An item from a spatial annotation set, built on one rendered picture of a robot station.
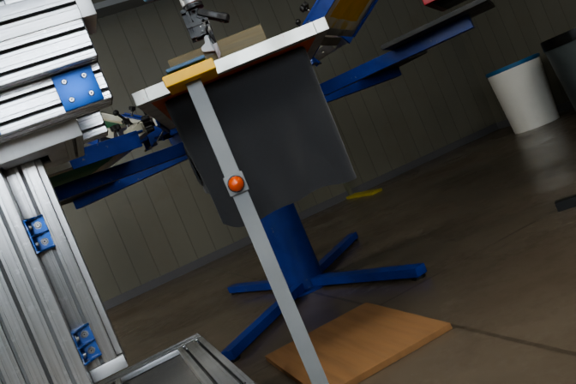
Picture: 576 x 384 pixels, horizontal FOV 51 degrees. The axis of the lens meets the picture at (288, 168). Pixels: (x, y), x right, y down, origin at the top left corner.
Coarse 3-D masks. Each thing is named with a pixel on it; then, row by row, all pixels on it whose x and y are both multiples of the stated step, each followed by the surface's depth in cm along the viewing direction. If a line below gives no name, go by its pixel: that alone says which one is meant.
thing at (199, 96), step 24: (192, 72) 144; (216, 72) 150; (192, 96) 148; (216, 120) 149; (216, 144) 148; (240, 192) 148; (264, 240) 149; (264, 264) 149; (288, 288) 149; (288, 312) 149; (312, 360) 149
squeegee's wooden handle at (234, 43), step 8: (240, 32) 215; (248, 32) 215; (256, 32) 215; (224, 40) 214; (232, 40) 214; (240, 40) 215; (248, 40) 215; (256, 40) 215; (200, 48) 214; (224, 48) 214; (232, 48) 214; (240, 48) 215; (184, 56) 213; (192, 56) 213; (208, 56) 214; (216, 56) 214; (224, 56) 214; (176, 64) 213
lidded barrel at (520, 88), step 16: (512, 64) 577; (528, 64) 576; (496, 80) 592; (512, 80) 581; (528, 80) 577; (544, 80) 584; (496, 96) 607; (512, 96) 586; (528, 96) 579; (544, 96) 580; (512, 112) 593; (528, 112) 582; (544, 112) 580; (512, 128) 608; (528, 128) 587
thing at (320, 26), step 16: (288, 32) 170; (304, 32) 170; (320, 32) 170; (256, 48) 169; (272, 48) 169; (224, 64) 168; (240, 64) 169; (144, 96) 166; (160, 96) 167; (160, 112) 193
